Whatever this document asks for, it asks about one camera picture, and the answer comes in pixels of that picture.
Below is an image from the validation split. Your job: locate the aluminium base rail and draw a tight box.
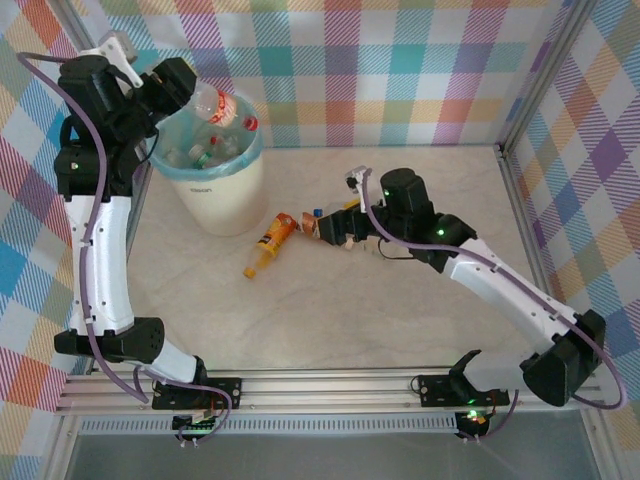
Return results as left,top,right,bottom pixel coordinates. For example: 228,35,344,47
53,367,607,416

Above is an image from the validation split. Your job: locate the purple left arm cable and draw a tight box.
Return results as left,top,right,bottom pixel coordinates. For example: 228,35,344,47
17,51,234,444

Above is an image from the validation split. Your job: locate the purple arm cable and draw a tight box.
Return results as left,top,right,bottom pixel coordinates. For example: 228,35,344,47
359,168,629,444
17,51,234,444

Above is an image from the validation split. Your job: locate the grey slotted cable duct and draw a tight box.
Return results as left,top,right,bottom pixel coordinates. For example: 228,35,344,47
79,418,461,437

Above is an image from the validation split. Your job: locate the cream plastic bin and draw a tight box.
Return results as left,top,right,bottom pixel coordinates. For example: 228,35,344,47
149,92,269,237

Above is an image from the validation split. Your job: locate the orange juice bottle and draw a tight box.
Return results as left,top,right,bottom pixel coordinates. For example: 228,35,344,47
242,212,297,279

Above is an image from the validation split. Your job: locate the green cap clear bottle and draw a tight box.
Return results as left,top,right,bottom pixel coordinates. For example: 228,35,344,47
188,144,221,169

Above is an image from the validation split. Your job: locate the brown label bottle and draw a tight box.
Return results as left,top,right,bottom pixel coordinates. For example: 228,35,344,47
298,210,324,239

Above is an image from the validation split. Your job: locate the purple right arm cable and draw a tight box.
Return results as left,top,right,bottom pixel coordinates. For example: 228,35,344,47
359,168,629,444

